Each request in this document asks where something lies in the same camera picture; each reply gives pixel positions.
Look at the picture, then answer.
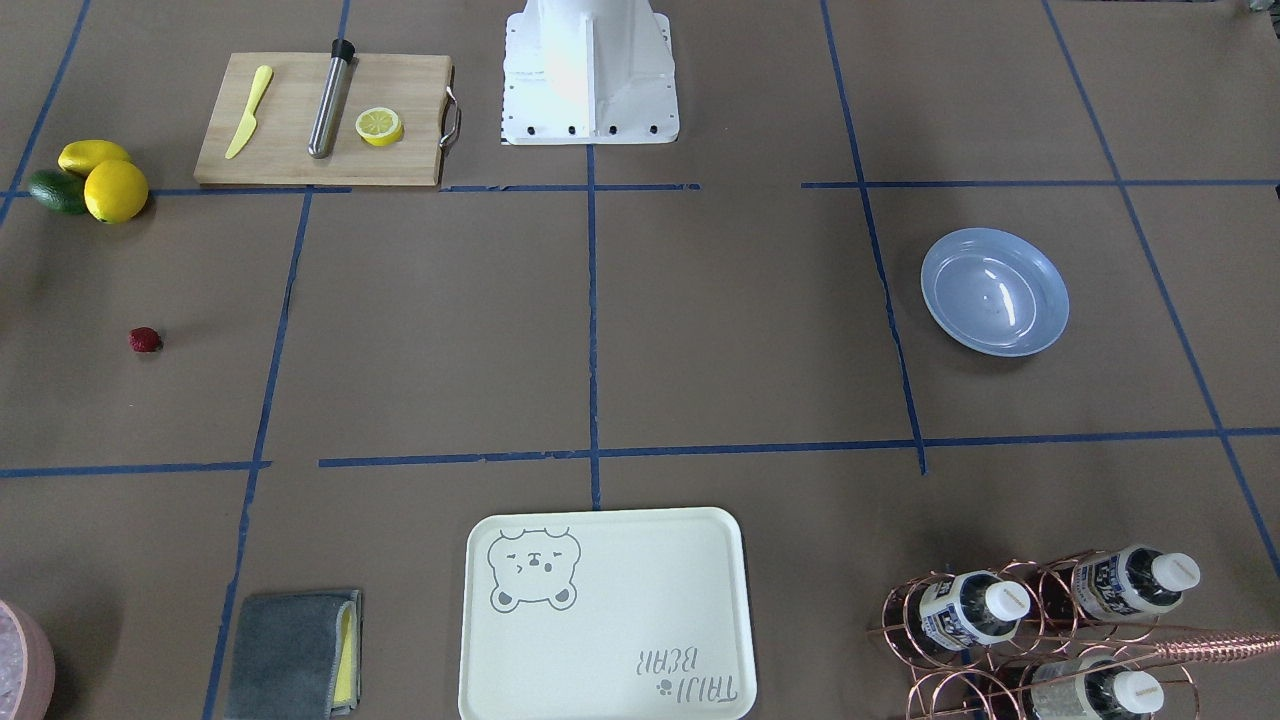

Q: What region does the copper wire bottle rack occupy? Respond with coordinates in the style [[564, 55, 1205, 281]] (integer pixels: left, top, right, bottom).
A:
[[867, 550, 1277, 719]]

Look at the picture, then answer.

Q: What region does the steel cylinder with black cap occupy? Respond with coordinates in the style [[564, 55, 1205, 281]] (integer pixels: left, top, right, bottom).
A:
[[307, 38, 355, 159]]

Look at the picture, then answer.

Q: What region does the yellow lemon round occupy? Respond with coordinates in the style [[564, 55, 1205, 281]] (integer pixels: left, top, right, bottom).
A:
[[84, 159, 150, 224]]

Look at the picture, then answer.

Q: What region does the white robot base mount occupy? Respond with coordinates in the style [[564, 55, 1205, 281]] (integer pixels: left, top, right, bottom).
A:
[[500, 1, 681, 146]]

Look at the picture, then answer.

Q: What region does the blue plate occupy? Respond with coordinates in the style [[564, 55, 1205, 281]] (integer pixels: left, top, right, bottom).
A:
[[920, 227, 1071, 357]]

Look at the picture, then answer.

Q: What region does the cream bear tray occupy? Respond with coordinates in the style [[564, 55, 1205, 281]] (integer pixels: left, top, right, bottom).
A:
[[458, 507, 758, 719]]

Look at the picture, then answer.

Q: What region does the yellow lemon elongated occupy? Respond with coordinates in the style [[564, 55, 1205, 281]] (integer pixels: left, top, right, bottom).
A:
[[58, 138, 132, 178]]

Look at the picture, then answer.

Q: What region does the red strawberry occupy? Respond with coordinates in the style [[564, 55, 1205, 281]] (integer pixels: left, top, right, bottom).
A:
[[127, 325, 163, 354]]

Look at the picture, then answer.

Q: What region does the pink bowl of ice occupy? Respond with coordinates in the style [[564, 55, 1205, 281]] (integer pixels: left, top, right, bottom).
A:
[[1, 600, 56, 719]]

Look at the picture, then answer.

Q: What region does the green lime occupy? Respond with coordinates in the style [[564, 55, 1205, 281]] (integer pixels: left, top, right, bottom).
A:
[[27, 169, 88, 217]]

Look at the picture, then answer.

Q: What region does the yellow sponge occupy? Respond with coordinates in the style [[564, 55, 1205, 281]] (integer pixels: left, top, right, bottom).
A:
[[332, 603, 358, 714]]

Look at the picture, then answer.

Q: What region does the half lemon slice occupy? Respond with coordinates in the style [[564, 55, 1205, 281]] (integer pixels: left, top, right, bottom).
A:
[[355, 108, 404, 147]]

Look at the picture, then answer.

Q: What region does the tea bottle front of rack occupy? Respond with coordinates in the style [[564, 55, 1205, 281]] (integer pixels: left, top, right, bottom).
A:
[[1023, 655, 1166, 719]]

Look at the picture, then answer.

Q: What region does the wooden cutting board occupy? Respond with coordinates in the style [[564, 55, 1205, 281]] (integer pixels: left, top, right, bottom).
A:
[[195, 53, 458, 187]]

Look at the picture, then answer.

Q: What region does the yellow plastic knife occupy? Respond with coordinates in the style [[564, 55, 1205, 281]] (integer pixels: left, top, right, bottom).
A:
[[224, 65, 274, 160]]

